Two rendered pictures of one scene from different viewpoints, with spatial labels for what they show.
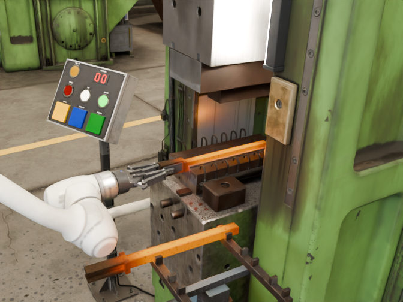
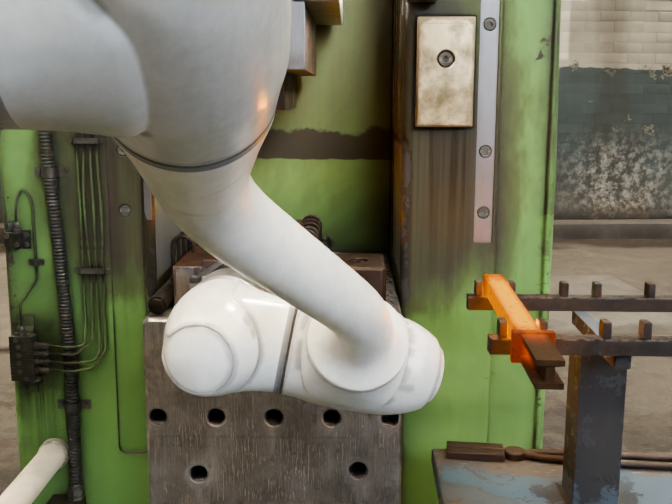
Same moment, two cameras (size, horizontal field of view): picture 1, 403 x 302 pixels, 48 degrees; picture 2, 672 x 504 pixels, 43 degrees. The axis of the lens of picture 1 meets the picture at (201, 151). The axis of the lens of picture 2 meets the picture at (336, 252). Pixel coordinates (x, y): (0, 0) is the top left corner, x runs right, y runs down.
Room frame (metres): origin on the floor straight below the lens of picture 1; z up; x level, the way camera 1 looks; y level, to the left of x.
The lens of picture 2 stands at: (0.56, 1.03, 1.23)
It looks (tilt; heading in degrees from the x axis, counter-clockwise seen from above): 10 degrees down; 303
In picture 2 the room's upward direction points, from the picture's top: straight up
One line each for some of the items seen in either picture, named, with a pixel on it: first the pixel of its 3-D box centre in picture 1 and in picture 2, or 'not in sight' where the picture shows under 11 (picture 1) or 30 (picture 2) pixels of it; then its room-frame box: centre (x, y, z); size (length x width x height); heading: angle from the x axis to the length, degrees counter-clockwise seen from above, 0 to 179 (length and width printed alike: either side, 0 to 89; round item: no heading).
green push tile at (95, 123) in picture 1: (96, 124); not in sight; (1.64, 0.42, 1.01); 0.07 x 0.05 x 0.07; 58
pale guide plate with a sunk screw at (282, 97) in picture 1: (280, 110); (444, 72); (1.18, -0.21, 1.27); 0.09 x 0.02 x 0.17; 33
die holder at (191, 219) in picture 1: (236, 225); (287, 399); (1.44, -0.15, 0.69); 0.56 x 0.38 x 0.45; 123
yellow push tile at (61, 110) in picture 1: (61, 112); not in sight; (1.75, 0.59, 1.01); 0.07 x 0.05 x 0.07; 58
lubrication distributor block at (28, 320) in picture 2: (164, 160); (30, 356); (1.75, 0.16, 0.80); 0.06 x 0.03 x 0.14; 33
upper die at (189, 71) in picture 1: (238, 63); (251, 44); (1.49, -0.11, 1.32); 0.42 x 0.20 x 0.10; 123
